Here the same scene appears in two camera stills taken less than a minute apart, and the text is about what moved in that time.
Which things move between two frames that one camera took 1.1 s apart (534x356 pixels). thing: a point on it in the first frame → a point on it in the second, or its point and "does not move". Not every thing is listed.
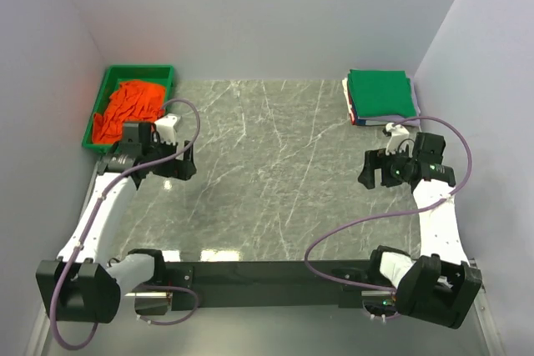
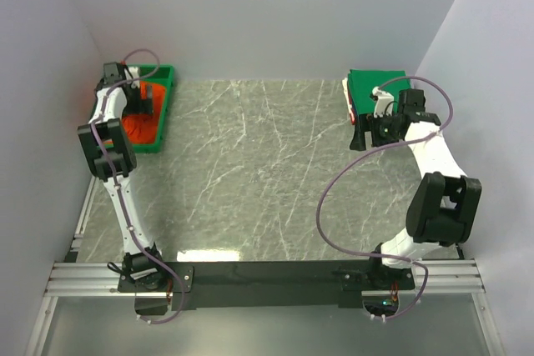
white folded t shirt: [345, 83] does not move
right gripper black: [375, 159] → [362, 125]
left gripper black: [178, 167] → [143, 106]
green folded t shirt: [380, 92] does not move
